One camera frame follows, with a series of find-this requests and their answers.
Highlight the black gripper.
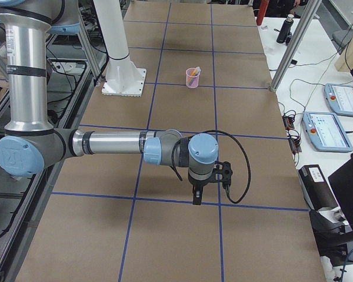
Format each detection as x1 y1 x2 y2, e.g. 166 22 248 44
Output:
188 175 212 205

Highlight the purple marker pen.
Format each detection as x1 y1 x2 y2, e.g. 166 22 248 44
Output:
194 66 201 76

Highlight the orange marker pen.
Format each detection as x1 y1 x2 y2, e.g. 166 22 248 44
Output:
188 76 196 84

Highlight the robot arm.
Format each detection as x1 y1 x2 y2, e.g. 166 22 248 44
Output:
0 1 218 205

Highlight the orange black connector hub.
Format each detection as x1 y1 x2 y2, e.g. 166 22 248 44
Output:
282 115 295 130

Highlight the black box with label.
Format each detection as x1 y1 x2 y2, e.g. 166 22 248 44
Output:
298 164 338 211

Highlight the near teach pendant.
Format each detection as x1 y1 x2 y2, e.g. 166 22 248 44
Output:
302 112 353 153

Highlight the teach pendant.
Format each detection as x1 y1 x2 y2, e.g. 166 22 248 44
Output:
324 83 353 117
302 112 353 153

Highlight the black monitor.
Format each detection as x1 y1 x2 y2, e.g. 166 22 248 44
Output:
328 156 353 226

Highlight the far teach pendant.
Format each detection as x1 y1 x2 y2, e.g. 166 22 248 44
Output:
324 83 353 117

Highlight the black water bottle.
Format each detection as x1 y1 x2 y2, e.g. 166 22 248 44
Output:
277 14 294 43

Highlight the red bottle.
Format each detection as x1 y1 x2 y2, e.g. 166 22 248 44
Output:
256 0 269 26

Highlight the camera cable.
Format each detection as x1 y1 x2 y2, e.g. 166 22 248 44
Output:
169 130 252 204

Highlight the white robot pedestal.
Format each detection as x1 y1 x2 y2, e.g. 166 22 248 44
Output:
94 0 146 97

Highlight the aluminium frame post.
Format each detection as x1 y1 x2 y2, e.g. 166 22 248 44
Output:
269 0 322 92

